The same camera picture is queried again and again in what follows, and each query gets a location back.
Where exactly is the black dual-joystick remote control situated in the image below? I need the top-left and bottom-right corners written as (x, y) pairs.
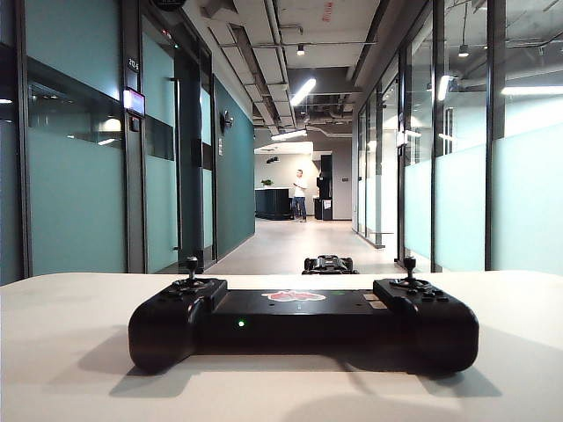
top-left (128, 256), bottom-right (480, 375)

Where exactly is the black quadruped robot dog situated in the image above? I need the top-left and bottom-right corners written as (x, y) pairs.
top-left (301, 254), bottom-right (361, 276)

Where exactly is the dark reception counter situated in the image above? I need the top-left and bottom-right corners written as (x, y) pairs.
top-left (254, 187), bottom-right (295, 221)

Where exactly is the person in white shirt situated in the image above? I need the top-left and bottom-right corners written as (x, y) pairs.
top-left (291, 169), bottom-right (309, 223)

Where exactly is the short linear ceiling light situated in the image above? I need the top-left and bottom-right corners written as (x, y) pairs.
top-left (270, 128), bottom-right (309, 142)

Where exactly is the long linear ceiling light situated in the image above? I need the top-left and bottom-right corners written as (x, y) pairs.
top-left (289, 77), bottom-right (318, 106)

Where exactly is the glowing room display panel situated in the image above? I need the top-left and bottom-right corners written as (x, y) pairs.
top-left (122, 87), bottom-right (147, 118)

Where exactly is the long vertical door handle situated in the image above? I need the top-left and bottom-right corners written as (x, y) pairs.
top-left (168, 76), bottom-right (182, 251)

